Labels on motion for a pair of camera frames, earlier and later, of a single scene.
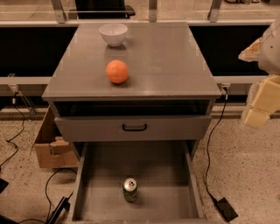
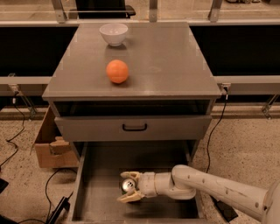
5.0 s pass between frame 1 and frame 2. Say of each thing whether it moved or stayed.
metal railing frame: stayed
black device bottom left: stayed
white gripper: moved
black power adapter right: stayed
